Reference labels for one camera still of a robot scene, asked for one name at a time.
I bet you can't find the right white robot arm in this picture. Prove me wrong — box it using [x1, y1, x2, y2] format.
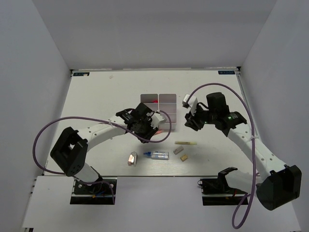
[183, 92, 302, 211]

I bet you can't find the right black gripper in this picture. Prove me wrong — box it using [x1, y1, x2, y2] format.
[184, 103, 217, 131]

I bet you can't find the left blue table label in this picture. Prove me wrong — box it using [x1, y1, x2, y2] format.
[73, 72, 90, 76]

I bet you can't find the grey eraser block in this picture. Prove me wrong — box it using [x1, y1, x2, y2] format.
[173, 146, 184, 155]

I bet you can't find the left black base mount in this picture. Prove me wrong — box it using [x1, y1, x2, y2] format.
[70, 178, 117, 205]

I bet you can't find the pink white stapler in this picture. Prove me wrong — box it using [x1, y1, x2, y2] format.
[127, 152, 138, 166]

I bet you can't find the white compartment organizer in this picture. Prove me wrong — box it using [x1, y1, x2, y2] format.
[158, 93, 177, 130]
[140, 93, 158, 110]

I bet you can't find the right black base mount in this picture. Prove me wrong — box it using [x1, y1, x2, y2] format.
[197, 167, 247, 206]

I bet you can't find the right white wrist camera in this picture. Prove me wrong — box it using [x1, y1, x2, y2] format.
[182, 94, 198, 115]

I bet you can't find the right white compartment organizer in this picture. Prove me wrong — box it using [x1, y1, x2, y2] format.
[158, 93, 177, 130]

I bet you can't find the tan eraser block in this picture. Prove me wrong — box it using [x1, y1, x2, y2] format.
[180, 154, 188, 161]

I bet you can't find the right blue table label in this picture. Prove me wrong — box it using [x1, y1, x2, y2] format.
[218, 70, 235, 75]

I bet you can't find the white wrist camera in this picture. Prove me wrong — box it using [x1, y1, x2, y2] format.
[182, 94, 198, 115]
[151, 111, 166, 128]

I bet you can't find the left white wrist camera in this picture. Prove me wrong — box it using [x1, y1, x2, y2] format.
[151, 111, 166, 128]

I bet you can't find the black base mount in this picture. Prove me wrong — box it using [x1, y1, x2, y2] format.
[197, 167, 247, 206]
[70, 178, 117, 205]

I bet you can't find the yellow thin marker pen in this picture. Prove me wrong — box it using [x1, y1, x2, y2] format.
[174, 141, 197, 145]

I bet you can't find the left white compartment organizer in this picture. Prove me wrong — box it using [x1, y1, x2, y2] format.
[140, 93, 158, 110]

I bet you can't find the blue clear spray bottle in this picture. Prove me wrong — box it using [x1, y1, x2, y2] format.
[143, 151, 169, 160]

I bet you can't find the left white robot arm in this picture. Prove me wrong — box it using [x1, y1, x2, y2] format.
[50, 103, 165, 193]

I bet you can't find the blue table label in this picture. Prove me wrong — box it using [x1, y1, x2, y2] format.
[73, 72, 90, 76]
[218, 70, 235, 75]

